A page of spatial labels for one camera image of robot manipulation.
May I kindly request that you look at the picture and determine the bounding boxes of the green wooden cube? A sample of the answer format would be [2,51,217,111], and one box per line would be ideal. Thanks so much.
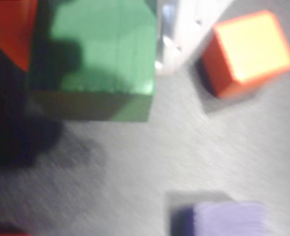
[27,0,158,123]

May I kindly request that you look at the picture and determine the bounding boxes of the orange wooden cube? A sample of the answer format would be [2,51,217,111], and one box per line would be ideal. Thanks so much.
[200,9,290,99]

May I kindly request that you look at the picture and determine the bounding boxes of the purple wooden cube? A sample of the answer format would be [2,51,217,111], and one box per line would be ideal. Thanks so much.
[171,200,275,236]

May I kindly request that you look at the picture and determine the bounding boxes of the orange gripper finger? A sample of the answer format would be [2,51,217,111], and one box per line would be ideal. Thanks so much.
[0,0,39,72]

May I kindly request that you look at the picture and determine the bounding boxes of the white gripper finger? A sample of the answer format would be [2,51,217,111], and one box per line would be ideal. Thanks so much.
[154,0,234,76]

